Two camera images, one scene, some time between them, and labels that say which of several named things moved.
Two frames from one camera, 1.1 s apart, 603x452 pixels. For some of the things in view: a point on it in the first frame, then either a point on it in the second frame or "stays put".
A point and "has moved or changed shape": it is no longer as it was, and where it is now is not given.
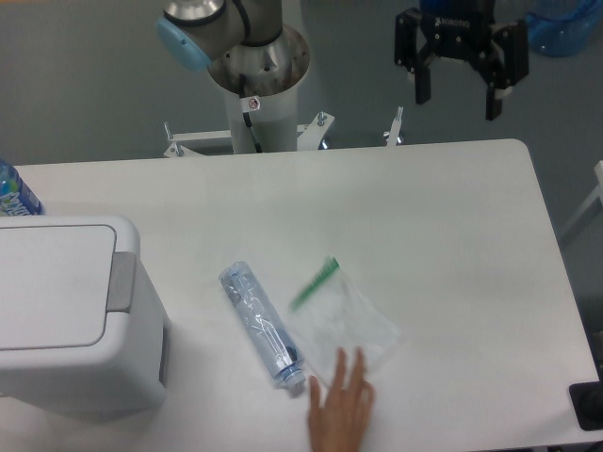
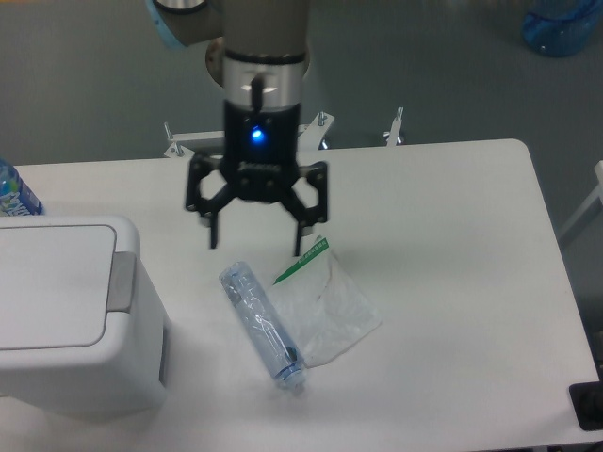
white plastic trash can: x=81 y=325 stays put
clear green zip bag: x=334 y=313 has moved or changed shape
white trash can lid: x=57 y=284 stays put
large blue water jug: x=563 y=27 stays put
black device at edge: x=587 y=400 stays put
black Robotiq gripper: x=462 y=28 → x=261 y=165
